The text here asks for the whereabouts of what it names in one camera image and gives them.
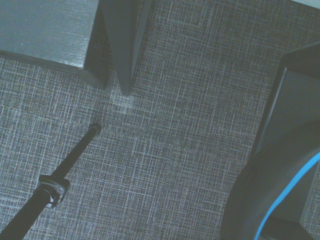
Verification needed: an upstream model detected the black and blue headphone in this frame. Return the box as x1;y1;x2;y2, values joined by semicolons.
219;139;320;240

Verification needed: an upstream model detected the dark square post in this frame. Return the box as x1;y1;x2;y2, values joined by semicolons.
99;0;154;96

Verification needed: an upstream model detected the black tripod leg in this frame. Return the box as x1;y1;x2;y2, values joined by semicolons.
0;122;102;240

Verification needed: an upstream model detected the grey low cabinet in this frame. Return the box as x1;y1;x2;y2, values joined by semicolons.
0;0;113;90

